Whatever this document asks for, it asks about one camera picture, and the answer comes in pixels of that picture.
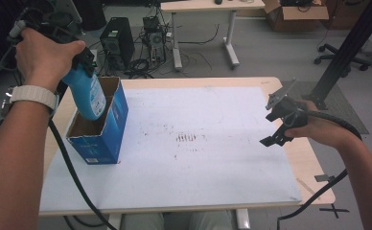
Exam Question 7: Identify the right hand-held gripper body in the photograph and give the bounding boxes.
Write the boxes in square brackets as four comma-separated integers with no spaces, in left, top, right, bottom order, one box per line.
[265,79,310,129]

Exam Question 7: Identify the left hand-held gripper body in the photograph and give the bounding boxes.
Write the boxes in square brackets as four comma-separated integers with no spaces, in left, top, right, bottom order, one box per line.
[9,8,83,45]

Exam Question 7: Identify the blue bottle with white cap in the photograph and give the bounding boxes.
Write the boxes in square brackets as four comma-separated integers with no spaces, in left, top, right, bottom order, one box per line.
[61,65,107,122]

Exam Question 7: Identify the blue cardboard box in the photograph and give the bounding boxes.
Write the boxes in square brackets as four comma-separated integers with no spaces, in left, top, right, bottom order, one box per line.
[66,76,129,166]

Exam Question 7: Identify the person's left hand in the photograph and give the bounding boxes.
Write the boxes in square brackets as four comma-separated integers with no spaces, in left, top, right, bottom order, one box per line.
[15,28,87,94]

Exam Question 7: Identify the person's right hand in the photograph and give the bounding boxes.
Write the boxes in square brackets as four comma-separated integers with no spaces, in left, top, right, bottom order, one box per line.
[284,99,361,151]

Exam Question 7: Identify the small white power supply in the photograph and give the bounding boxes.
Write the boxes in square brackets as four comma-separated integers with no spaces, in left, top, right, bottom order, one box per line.
[90,48,100,77]

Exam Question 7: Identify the black computer tower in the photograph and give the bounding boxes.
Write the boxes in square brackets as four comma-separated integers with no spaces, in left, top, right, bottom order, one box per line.
[99,16,136,70]

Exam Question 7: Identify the grey floor mat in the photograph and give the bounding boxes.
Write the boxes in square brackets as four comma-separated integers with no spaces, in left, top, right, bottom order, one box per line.
[281,80,370,135]

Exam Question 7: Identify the grey tape piece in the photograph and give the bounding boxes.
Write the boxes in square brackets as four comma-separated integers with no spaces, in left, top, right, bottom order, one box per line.
[314,173,336,184]

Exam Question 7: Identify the wristwatch with white band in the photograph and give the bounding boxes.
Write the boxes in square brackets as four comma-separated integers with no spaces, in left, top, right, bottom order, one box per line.
[1,84,60,113]

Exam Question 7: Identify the black office chair base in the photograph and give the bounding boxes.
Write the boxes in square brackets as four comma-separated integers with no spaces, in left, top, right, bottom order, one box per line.
[313,42,372,73]

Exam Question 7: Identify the open grey computer case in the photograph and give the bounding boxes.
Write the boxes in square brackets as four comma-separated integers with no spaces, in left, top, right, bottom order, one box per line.
[142,15,168,65]

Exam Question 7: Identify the white table leg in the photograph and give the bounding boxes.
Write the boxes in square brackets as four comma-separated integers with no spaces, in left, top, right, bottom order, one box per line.
[236,209,251,230]

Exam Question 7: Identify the white table mat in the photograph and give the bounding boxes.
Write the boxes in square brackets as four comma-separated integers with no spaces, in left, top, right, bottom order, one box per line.
[39,85,303,213]

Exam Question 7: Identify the open brown cardboard box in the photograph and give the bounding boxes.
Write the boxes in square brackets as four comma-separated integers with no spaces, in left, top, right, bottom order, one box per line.
[263,0,331,33]

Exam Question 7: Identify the white desk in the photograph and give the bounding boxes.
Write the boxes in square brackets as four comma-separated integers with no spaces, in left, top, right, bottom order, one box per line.
[159,0,267,72]

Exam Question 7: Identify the tangled black cables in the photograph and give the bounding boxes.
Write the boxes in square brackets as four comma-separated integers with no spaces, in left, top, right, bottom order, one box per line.
[123,57,157,80]

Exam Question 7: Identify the right hand-held gripper cable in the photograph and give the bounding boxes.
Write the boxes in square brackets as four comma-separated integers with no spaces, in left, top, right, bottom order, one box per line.
[276,108,363,230]

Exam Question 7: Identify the hand-held gripper cable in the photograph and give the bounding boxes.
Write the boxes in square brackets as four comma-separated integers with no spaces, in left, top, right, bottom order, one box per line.
[276,108,363,230]
[48,119,119,230]

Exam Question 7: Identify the black metal stand post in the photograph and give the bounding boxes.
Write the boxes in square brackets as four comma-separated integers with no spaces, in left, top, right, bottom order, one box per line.
[301,0,372,111]

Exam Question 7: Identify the thin black floor cable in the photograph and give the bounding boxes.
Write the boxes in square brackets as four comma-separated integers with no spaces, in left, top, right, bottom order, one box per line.
[177,23,221,46]

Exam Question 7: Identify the left hand-held gripper cable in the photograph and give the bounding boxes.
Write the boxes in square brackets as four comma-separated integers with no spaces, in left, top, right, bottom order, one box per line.
[48,119,119,230]

